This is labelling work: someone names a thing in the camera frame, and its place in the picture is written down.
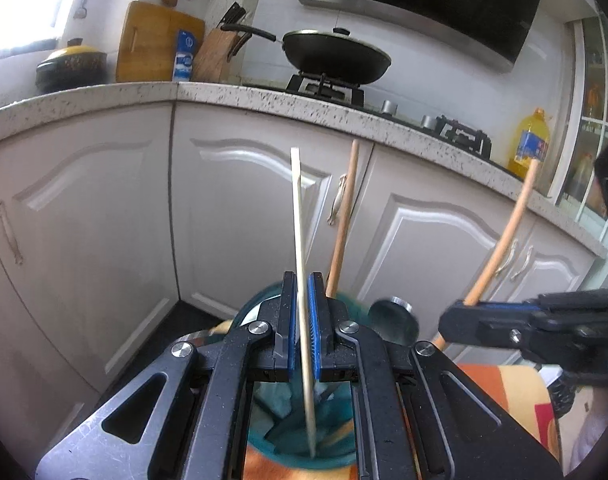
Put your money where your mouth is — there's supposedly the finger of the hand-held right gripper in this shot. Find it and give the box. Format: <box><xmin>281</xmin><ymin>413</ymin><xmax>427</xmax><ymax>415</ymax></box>
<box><xmin>476</xmin><ymin>298</ymin><xmax>543</xmax><ymax>307</ymax></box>
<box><xmin>438</xmin><ymin>299</ymin><xmax>536</xmax><ymax>347</ymax></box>

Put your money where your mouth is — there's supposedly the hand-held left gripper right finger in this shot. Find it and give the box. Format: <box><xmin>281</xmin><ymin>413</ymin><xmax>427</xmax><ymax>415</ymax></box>
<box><xmin>308</xmin><ymin>271</ymin><xmax>565</xmax><ymax>480</ymax></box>

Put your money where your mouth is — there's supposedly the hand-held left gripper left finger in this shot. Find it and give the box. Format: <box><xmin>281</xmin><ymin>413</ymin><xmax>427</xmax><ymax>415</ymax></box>
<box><xmin>36</xmin><ymin>271</ymin><xmax>301</xmax><ymax>480</ymax></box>

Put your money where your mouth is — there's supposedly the brown wooden chopstick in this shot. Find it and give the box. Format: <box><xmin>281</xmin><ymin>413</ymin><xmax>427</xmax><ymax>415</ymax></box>
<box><xmin>325</xmin><ymin>139</ymin><xmax>361</xmax><ymax>299</ymax></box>
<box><xmin>431</xmin><ymin>158</ymin><xmax>541</xmax><ymax>352</ymax></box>

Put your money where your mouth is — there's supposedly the metal spoon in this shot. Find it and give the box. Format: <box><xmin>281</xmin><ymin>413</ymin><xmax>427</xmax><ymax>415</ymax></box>
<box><xmin>368</xmin><ymin>296</ymin><xmax>421</xmax><ymax>347</ymax></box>

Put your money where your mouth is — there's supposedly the pale bamboo chopstick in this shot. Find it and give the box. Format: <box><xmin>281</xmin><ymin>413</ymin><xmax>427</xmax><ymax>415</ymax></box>
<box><xmin>290</xmin><ymin>147</ymin><xmax>317</xmax><ymax>459</ymax></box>

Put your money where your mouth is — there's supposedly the teal glass cup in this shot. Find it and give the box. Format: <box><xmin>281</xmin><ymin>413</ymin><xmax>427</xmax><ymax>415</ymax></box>
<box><xmin>231</xmin><ymin>282</ymin><xmax>372</xmax><ymax>469</ymax></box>

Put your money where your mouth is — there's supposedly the white cabinet door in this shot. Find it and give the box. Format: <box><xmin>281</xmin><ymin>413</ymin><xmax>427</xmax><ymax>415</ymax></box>
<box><xmin>171</xmin><ymin>101</ymin><xmax>375</xmax><ymax>332</ymax></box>
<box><xmin>484</xmin><ymin>217</ymin><xmax>601</xmax><ymax>313</ymax></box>
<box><xmin>356</xmin><ymin>144</ymin><xmax>539</xmax><ymax>362</ymax></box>
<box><xmin>0</xmin><ymin>101</ymin><xmax>181</xmax><ymax>397</ymax></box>
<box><xmin>0</xmin><ymin>220</ymin><xmax>93</xmax><ymax>413</ymax></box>

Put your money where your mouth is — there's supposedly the orange printed cloth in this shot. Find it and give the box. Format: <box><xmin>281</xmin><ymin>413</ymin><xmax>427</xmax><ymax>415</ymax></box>
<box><xmin>204</xmin><ymin>322</ymin><xmax>560</xmax><ymax>480</ymax></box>

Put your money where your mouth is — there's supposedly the yellow oil bottle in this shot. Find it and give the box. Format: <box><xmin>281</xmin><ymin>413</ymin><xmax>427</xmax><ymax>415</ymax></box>
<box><xmin>507</xmin><ymin>107</ymin><xmax>551</xmax><ymax>179</ymax></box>

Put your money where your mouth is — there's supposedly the glass door cabinet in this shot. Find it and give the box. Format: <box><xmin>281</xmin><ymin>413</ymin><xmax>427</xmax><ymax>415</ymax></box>
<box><xmin>554</xmin><ymin>15</ymin><xmax>608</xmax><ymax>227</ymax></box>

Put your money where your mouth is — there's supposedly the gas stove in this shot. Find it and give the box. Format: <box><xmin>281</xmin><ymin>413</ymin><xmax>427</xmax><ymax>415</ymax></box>
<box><xmin>244</xmin><ymin>72</ymin><xmax>494</xmax><ymax>162</ymax></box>

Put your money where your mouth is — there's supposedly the black wok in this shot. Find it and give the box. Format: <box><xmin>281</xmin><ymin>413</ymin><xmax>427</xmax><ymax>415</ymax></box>
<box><xmin>220</xmin><ymin>23</ymin><xmax>392</xmax><ymax>86</ymax></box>

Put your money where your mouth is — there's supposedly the wooden knife block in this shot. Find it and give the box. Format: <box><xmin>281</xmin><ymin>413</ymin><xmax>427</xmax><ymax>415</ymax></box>
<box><xmin>191</xmin><ymin>2</ymin><xmax>248</xmax><ymax>82</ymax></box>

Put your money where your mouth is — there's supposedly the blue and white carton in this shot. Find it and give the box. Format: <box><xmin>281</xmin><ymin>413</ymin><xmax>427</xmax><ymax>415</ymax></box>
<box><xmin>172</xmin><ymin>29</ymin><xmax>197</xmax><ymax>83</ymax></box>

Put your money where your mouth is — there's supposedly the wok lid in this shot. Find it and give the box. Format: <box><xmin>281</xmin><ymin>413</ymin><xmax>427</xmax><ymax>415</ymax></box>
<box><xmin>286</xmin><ymin>27</ymin><xmax>379</xmax><ymax>43</ymax></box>

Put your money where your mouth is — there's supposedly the wooden cutting board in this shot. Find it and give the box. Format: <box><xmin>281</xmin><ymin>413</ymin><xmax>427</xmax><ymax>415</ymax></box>
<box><xmin>116</xmin><ymin>0</ymin><xmax>207</xmax><ymax>84</ymax></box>

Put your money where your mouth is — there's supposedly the black and yellow pot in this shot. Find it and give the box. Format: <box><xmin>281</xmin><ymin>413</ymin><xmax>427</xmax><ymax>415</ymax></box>
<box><xmin>36</xmin><ymin>38</ymin><xmax>108</xmax><ymax>95</ymax></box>

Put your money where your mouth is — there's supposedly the window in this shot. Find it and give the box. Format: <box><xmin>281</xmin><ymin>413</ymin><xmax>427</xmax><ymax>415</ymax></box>
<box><xmin>0</xmin><ymin>0</ymin><xmax>80</xmax><ymax>64</ymax></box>

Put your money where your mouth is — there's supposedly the metal cabinet handle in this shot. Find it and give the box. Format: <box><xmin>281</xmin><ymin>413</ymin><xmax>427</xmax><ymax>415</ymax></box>
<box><xmin>0</xmin><ymin>200</ymin><xmax>24</xmax><ymax>265</ymax></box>
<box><xmin>496</xmin><ymin>239</ymin><xmax>519</xmax><ymax>276</ymax></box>
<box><xmin>511</xmin><ymin>245</ymin><xmax>534</xmax><ymax>281</ymax></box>
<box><xmin>326</xmin><ymin>174</ymin><xmax>349</xmax><ymax>226</ymax></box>

